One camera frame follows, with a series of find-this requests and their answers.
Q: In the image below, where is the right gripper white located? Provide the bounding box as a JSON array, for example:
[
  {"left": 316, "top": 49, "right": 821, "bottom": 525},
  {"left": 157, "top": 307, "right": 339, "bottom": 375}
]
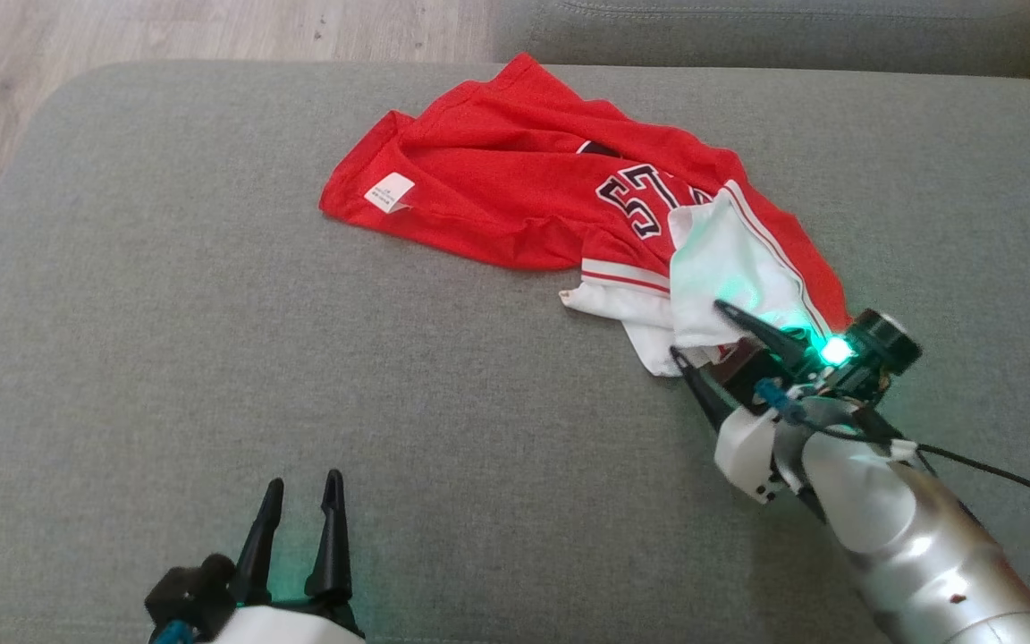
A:
[{"left": 669, "top": 301, "right": 839, "bottom": 507}]

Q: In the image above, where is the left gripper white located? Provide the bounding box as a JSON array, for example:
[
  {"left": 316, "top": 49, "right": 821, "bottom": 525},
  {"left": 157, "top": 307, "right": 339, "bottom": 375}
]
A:
[{"left": 207, "top": 470, "right": 366, "bottom": 644}]

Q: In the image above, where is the red basketball jersey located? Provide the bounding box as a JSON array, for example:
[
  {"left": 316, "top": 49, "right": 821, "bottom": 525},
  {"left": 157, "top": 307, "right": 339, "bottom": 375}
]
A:
[{"left": 317, "top": 52, "right": 857, "bottom": 377}]

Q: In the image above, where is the large grey sofa seat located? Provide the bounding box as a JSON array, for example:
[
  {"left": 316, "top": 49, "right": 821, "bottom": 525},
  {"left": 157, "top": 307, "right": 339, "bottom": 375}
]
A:
[{"left": 0, "top": 58, "right": 1030, "bottom": 644}]

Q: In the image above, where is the grey sofa cushion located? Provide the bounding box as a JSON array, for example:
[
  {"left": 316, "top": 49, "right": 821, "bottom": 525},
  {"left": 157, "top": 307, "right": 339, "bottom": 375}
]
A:
[{"left": 492, "top": 0, "right": 1030, "bottom": 79}]

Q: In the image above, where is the thin black cable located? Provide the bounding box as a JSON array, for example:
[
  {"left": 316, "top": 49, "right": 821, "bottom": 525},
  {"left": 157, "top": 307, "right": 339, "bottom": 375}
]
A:
[{"left": 837, "top": 407, "right": 1030, "bottom": 522}]

